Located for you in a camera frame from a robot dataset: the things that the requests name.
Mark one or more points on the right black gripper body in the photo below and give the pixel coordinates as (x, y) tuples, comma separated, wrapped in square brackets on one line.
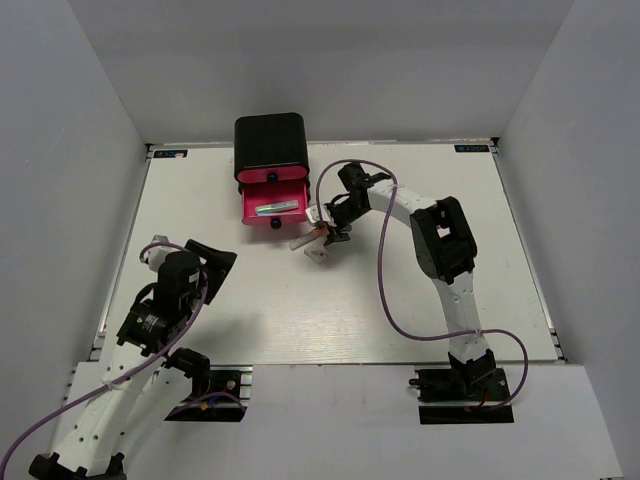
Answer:
[(345, 212)]

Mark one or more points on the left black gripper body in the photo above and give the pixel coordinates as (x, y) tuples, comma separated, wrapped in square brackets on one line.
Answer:
[(193, 295)]

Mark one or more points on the orange capped highlighter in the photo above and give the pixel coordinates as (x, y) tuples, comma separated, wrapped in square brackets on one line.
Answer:
[(307, 238)]

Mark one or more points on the green capped highlighter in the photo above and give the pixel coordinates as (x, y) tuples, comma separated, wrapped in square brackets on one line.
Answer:
[(276, 208)]

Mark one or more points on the pink drawer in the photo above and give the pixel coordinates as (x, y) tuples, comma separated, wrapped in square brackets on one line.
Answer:
[(266, 193), (271, 174)]

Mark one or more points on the black drawer cabinet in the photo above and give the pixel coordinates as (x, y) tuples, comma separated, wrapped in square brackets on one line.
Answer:
[(270, 140)]

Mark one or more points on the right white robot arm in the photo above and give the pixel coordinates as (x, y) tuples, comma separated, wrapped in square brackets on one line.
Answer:
[(445, 251)]

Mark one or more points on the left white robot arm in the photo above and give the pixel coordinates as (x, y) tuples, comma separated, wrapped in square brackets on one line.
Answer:
[(148, 374)]

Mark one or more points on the small staples box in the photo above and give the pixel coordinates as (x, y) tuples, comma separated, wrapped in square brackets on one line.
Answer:
[(316, 251)]

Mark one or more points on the left blue corner label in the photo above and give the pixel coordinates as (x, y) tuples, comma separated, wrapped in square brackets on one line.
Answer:
[(170, 154)]

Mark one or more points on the blue corner label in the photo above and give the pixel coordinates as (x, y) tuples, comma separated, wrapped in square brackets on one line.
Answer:
[(471, 148), (170, 154)]

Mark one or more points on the right blue corner label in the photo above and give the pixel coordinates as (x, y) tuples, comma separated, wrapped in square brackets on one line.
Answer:
[(471, 148)]

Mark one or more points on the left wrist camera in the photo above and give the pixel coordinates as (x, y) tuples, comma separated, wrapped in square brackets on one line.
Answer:
[(156, 254)]

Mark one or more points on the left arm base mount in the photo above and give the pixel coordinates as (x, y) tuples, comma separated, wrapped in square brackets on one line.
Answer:
[(224, 397)]

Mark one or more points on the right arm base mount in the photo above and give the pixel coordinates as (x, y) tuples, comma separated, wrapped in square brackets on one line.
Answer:
[(444, 398)]

